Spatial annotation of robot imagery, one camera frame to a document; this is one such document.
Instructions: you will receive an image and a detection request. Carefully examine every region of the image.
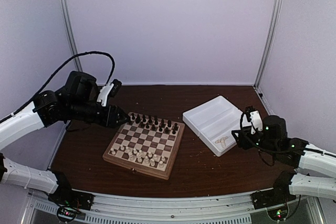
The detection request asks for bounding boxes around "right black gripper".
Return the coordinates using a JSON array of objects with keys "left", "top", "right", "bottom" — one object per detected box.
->
[{"left": 232, "top": 126, "right": 278, "bottom": 157}]

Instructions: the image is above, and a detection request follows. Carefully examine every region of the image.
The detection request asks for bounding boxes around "white tall piece carried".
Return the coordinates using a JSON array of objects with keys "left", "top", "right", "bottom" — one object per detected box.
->
[{"left": 136, "top": 150, "right": 143, "bottom": 164}]

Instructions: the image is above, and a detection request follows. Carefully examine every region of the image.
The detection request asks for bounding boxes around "white pawn second row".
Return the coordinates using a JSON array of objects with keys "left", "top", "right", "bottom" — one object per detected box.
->
[{"left": 153, "top": 154, "right": 159, "bottom": 161}]

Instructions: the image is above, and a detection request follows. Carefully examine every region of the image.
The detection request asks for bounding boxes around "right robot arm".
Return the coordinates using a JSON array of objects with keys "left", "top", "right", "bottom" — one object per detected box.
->
[{"left": 231, "top": 115, "right": 335, "bottom": 204}]

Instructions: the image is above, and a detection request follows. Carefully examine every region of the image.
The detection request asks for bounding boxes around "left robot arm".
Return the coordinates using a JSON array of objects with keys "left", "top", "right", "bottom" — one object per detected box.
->
[{"left": 1, "top": 71, "right": 130, "bottom": 205}]

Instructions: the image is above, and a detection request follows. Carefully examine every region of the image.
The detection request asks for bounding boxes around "pile of white chess pieces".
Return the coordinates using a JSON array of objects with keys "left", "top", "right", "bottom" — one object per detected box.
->
[{"left": 215, "top": 136, "right": 229, "bottom": 149}]

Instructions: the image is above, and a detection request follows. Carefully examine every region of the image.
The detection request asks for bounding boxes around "wooden chess board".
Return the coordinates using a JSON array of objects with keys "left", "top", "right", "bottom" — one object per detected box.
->
[{"left": 102, "top": 112, "right": 185, "bottom": 180}]

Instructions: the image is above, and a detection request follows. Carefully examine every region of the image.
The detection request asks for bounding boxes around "white plastic tray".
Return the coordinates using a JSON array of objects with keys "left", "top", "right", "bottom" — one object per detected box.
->
[{"left": 183, "top": 95, "right": 242, "bottom": 157}]

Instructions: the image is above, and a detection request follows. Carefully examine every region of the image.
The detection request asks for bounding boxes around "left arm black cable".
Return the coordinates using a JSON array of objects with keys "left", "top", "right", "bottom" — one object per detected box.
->
[{"left": 0, "top": 50, "right": 116, "bottom": 122}]

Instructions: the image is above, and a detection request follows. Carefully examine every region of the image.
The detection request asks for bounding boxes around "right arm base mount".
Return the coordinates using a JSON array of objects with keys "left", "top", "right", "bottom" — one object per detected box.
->
[{"left": 250, "top": 171, "right": 296, "bottom": 209}]

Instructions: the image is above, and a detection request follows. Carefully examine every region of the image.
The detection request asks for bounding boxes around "front aluminium rail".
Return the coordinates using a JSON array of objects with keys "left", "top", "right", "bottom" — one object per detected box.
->
[{"left": 23, "top": 179, "right": 321, "bottom": 224}]

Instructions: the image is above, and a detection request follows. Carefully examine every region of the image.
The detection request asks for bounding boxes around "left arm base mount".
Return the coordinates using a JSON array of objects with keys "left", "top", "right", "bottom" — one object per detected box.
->
[{"left": 48, "top": 172, "right": 94, "bottom": 210}]

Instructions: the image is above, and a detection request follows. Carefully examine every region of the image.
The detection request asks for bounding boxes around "right aluminium frame post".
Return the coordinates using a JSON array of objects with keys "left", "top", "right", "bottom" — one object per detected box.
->
[{"left": 254, "top": 0, "right": 283, "bottom": 90}]

